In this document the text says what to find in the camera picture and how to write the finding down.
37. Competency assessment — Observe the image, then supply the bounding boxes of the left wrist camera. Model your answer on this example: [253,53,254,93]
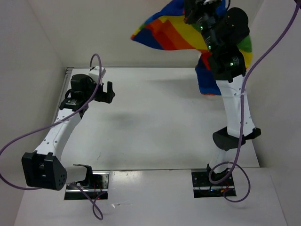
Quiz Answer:
[88,66,106,82]

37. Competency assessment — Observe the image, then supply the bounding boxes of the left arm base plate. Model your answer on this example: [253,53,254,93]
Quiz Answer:
[64,170,110,201]

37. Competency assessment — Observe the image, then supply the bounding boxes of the purple cable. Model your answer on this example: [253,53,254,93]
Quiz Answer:
[0,53,104,220]
[208,0,301,203]

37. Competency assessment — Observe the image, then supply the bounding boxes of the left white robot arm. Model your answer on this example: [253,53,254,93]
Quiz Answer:
[21,68,115,191]

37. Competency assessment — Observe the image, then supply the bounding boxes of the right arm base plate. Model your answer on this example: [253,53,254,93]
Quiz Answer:
[191,169,237,198]

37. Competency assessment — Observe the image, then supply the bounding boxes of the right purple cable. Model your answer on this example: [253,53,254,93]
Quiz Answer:
[208,0,301,203]

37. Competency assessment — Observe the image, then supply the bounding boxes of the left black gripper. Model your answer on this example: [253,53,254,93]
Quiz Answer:
[84,76,115,104]

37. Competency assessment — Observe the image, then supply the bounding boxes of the rainbow striped shorts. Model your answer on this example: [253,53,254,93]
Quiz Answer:
[131,0,252,96]

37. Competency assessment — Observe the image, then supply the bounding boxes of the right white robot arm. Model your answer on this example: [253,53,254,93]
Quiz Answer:
[184,0,261,185]

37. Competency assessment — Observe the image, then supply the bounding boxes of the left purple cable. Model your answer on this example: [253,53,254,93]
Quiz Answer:
[0,53,104,220]

